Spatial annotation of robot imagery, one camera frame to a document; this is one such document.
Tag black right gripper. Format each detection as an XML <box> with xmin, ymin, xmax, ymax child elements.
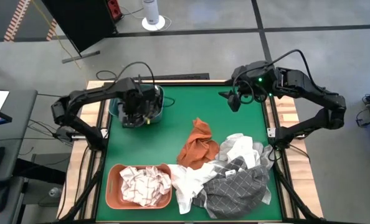
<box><xmin>218</xmin><ymin>81</ymin><xmax>268</xmax><ymax>113</ymax></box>

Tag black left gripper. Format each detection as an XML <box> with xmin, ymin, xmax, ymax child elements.
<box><xmin>118</xmin><ymin>86</ymin><xmax>161</xmax><ymax>128</ymax></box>

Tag white waffle towel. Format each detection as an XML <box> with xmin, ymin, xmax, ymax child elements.
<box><xmin>226</xmin><ymin>135</ymin><xmax>261</xmax><ymax>169</ymax></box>

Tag orange towel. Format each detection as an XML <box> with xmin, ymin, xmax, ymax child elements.
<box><xmin>176</xmin><ymin>117</ymin><xmax>221</xmax><ymax>170</ymax></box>

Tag white red-striped towel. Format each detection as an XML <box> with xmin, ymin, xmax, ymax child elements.
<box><xmin>119</xmin><ymin>165</ymin><xmax>173</xmax><ymax>207</ymax></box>

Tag white plain towel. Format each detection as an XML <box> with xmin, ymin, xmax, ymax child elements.
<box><xmin>167</xmin><ymin>162</ymin><xmax>219</xmax><ymax>215</ymax></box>

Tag dark grey checked towel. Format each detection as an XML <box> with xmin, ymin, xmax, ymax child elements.
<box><xmin>192</xmin><ymin>156</ymin><xmax>272</xmax><ymax>220</ymax></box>

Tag teal plastic basket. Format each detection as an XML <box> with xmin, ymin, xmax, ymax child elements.
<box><xmin>108</xmin><ymin>84</ymin><xmax>164</xmax><ymax>124</ymax></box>

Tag green table mat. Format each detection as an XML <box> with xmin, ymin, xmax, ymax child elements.
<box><xmin>96</xmin><ymin>85</ymin><xmax>283</xmax><ymax>222</ymax></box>

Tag black floor bar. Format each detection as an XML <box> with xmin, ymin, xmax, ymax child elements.
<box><xmin>155</xmin><ymin>73</ymin><xmax>211</xmax><ymax>81</ymax></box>

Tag orange plastic basket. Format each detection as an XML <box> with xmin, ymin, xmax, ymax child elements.
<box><xmin>105</xmin><ymin>162</ymin><xmax>174</xmax><ymax>210</ymax></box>

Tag grey metal foot bar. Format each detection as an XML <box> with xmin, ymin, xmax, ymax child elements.
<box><xmin>62</xmin><ymin>50</ymin><xmax>102</xmax><ymax>64</ymax></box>

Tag black stand under desk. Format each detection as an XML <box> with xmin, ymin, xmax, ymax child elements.
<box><xmin>12</xmin><ymin>152</ymin><xmax>72</xmax><ymax>207</ymax></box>

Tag grey round caster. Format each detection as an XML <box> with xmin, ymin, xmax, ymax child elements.
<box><xmin>47</xmin><ymin>186</ymin><xmax>63</xmax><ymax>198</ymax></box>

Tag white cylinder on round base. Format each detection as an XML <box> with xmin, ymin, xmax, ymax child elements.
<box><xmin>141</xmin><ymin>0</ymin><xmax>167</xmax><ymax>32</ymax></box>

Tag red power strip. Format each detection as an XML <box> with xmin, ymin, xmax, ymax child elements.
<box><xmin>106</xmin><ymin>0</ymin><xmax>124</xmax><ymax>20</ymax></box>

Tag grey desk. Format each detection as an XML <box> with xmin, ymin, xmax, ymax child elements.
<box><xmin>0</xmin><ymin>89</ymin><xmax>39</xmax><ymax>224</ymax></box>

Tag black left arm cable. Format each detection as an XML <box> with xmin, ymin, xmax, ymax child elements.
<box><xmin>115</xmin><ymin>61</ymin><xmax>176</xmax><ymax>108</ymax></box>

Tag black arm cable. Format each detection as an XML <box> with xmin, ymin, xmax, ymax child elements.
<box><xmin>115</xmin><ymin>61</ymin><xmax>176</xmax><ymax>108</ymax></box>
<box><xmin>259</xmin><ymin>49</ymin><xmax>329</xmax><ymax>94</ymax></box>

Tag black floor cable loop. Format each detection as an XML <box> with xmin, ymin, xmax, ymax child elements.
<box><xmin>95</xmin><ymin>70</ymin><xmax>118</xmax><ymax>82</ymax></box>

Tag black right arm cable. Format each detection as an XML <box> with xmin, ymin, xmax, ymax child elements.
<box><xmin>259</xmin><ymin>49</ymin><xmax>329</xmax><ymax>94</ymax></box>

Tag black frame strut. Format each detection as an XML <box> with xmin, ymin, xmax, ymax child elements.
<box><xmin>59</xmin><ymin>149</ymin><xmax>107</xmax><ymax>222</ymax></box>
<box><xmin>273</xmin><ymin>155</ymin><xmax>318</xmax><ymax>222</ymax></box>

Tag yellow floor cable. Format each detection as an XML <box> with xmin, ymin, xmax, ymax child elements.
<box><xmin>31</xmin><ymin>0</ymin><xmax>83</xmax><ymax>72</ymax></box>

